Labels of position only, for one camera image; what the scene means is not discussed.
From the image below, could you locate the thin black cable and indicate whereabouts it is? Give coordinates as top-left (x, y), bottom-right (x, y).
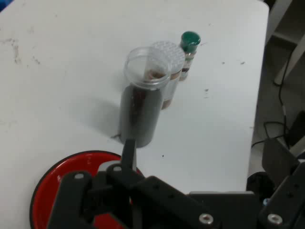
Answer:
top-left (251, 47), bottom-right (294, 148)

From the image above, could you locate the red bowl with black rim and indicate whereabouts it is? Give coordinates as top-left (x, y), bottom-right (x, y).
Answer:
top-left (30, 150), bottom-right (146, 229)

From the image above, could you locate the spice jar with white lid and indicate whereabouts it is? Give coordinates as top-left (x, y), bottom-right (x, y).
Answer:
top-left (148, 41), bottom-right (186, 110)

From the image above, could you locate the small spice bottle green cap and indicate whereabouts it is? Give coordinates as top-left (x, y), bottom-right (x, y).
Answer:
top-left (178, 30), bottom-right (201, 82)

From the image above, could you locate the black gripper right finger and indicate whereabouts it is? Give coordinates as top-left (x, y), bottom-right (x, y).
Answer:
top-left (259, 138), bottom-right (305, 229)

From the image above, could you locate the clear jar of black seeds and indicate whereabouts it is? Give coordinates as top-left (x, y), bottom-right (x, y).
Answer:
top-left (118, 46), bottom-right (172, 148)

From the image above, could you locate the white furniture frame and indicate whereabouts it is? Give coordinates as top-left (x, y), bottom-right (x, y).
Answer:
top-left (265, 0), bottom-right (305, 83)

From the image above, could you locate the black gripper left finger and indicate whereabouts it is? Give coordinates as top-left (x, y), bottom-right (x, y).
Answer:
top-left (46, 138), bottom-right (224, 229)

